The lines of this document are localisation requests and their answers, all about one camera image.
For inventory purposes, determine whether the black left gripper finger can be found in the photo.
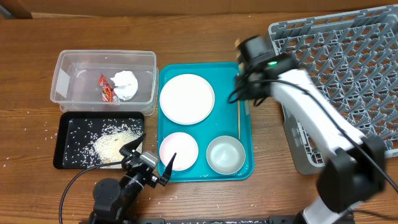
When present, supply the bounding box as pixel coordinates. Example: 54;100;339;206
160;152;177;186
119;133;146;156

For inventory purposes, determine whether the pink bowl with rice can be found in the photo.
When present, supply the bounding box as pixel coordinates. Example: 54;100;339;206
159;132;198;171

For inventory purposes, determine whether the red snack wrapper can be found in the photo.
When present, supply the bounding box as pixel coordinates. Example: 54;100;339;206
98;74;120;103

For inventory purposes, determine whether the large white plate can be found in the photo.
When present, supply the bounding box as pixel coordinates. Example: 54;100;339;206
160;74;215;125

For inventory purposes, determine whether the white napkin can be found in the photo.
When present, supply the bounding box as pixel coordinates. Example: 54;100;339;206
111;71;138;101

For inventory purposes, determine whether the grey white bowl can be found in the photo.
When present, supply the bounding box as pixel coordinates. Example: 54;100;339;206
206;136;246;175

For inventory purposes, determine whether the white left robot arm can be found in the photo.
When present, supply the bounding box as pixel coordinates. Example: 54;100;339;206
88;134;177;223

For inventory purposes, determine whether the grey dishwasher rack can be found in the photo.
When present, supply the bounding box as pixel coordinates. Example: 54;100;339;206
268;5;397;158

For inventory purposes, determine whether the teal plastic tray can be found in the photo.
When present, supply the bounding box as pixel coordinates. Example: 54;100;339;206
157;62;254;182

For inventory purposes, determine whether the black rectangular tray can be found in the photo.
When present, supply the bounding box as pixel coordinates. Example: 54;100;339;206
53;111;144;169

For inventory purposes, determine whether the clear plastic bin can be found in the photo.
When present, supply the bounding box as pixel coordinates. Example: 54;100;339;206
50;50;159;116

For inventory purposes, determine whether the black rail at bottom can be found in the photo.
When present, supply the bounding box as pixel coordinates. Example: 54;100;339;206
80;214;299;224

